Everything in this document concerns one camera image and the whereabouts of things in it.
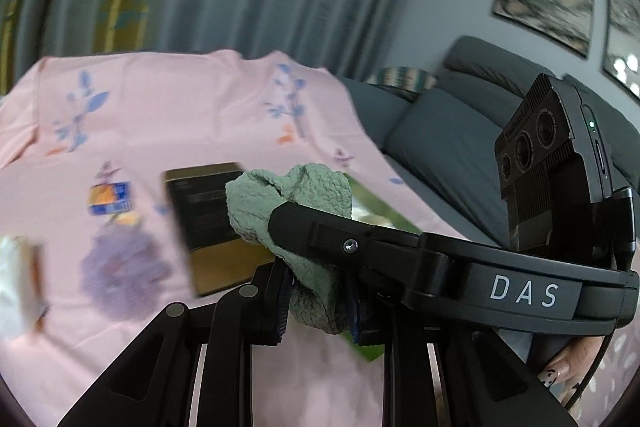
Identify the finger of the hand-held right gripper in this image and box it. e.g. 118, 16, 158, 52
268, 201, 451, 290

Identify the grey cushion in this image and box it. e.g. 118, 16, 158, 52
384, 86, 507, 228

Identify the lavender fleece cloth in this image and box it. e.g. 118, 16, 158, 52
81, 224, 173, 320

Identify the person's patterned clothing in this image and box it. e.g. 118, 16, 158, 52
582, 332, 640, 413

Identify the grey sofa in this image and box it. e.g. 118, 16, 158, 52
342, 35, 640, 258

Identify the striped cushion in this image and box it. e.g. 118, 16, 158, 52
366, 66, 440, 104

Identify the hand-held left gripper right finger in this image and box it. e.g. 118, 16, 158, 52
347, 279, 576, 427

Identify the person's right hand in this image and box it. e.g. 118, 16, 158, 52
537, 336, 607, 408

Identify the pink printed bedsheet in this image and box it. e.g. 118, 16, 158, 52
0, 49, 471, 427

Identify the sage green fleece cloth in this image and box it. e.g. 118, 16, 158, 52
225, 163, 355, 337

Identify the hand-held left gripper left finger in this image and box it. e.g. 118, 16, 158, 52
57, 263, 292, 427

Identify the white cloth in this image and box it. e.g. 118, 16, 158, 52
0, 234, 48, 343

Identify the black cable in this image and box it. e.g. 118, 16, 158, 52
562, 331, 632, 410

